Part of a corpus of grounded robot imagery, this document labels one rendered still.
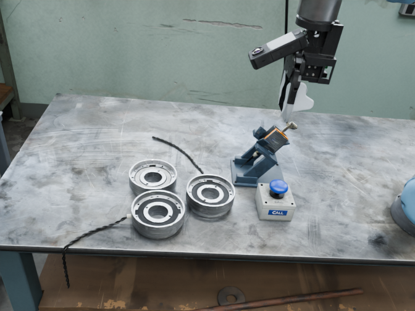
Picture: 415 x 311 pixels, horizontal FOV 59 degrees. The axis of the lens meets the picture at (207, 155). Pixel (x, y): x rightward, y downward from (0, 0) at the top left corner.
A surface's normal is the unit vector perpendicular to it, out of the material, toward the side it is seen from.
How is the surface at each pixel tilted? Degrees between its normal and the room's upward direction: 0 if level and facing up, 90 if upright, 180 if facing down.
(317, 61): 90
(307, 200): 0
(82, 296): 0
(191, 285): 0
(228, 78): 90
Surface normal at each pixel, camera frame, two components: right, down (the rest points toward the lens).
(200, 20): 0.04, 0.58
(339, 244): 0.11, -0.81
